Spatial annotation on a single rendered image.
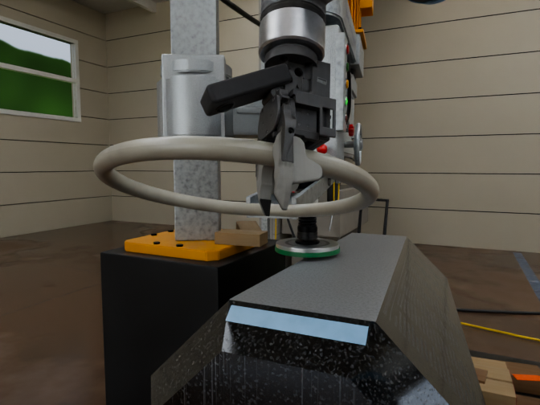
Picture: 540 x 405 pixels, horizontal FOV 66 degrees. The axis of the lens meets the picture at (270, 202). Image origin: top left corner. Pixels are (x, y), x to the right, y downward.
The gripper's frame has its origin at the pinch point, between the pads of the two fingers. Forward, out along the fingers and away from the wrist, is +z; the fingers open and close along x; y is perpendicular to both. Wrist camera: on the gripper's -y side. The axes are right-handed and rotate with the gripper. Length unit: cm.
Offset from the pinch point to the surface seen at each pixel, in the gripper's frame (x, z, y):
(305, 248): 70, -1, 39
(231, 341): 39.8, 22.2, 7.9
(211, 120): 111, -54, 15
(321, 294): 41, 12, 30
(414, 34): 361, -331, 335
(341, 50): 49, -58, 39
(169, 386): 55, 34, -2
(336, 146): 58, -31, 42
